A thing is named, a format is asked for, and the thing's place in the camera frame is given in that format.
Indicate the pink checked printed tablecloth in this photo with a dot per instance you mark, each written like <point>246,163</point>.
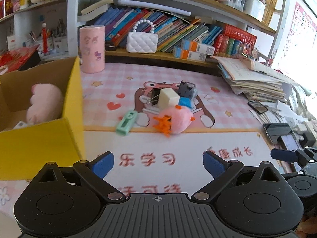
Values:
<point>223,138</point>

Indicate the yellow cardboard box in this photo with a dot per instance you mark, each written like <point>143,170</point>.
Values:
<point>37,148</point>

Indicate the small black phone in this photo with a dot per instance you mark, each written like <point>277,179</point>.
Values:
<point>257,107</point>

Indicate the pink chick plush orange feet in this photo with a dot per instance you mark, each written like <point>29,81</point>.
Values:
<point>175,119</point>

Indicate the white pen holder set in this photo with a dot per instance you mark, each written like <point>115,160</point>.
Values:
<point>59,43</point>

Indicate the phone with lit screen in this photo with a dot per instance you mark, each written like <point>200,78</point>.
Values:
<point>290,142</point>

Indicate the black binder clip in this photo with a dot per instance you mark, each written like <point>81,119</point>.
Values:
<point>155,96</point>

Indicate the row of thick dictionaries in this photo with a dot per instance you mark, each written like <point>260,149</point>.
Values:
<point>227,47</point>

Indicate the thick book cream pages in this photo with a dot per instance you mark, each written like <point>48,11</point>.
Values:
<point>96,5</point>
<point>91,17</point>

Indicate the red paper packaging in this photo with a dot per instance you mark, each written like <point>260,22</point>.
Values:
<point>17,57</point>

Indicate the wooden bookshelf white frame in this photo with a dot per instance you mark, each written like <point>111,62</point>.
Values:
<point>158,57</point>

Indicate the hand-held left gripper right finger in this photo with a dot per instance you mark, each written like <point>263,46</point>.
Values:
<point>213,164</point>

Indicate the sparkly ornament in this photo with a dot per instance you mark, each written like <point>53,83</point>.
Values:
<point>249,50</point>

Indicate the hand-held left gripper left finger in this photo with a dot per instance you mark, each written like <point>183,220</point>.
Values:
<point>104,163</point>

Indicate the large black phone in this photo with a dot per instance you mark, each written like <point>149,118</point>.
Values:
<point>277,132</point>

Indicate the long white tube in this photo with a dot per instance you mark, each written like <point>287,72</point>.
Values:
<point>153,7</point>

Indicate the small white tape roll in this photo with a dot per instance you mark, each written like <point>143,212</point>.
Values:
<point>3,70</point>

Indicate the black flat case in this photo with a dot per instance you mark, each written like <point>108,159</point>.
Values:
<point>110,47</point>

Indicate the red hanging tassel charm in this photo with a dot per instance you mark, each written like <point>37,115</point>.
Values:
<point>44,39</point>

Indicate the white storage container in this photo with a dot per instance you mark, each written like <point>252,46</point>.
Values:
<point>255,8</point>

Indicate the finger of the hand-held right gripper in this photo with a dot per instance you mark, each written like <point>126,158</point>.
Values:
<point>282,155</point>

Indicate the cream cube block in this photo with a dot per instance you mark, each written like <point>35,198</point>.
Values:
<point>168,98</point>

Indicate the stack of books and papers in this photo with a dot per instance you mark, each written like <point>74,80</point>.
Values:
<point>252,79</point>

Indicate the red thick dictionary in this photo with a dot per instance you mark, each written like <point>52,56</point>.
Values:
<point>237,33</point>

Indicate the white box red label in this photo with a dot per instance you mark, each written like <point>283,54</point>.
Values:
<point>14,43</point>

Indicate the row of yellow booklets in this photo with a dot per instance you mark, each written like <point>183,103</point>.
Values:
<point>270,5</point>

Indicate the pink cartoon cylinder container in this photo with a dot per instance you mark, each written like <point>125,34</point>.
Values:
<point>91,49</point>

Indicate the green pencil sharpener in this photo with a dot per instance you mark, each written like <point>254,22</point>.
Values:
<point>126,122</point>

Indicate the pink pig plush toy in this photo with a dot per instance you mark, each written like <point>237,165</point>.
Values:
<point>44,101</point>

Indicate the alphabet wall poster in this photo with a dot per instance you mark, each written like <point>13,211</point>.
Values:
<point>302,29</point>

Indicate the row of colourful thin books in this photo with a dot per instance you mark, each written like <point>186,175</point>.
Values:
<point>168,29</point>

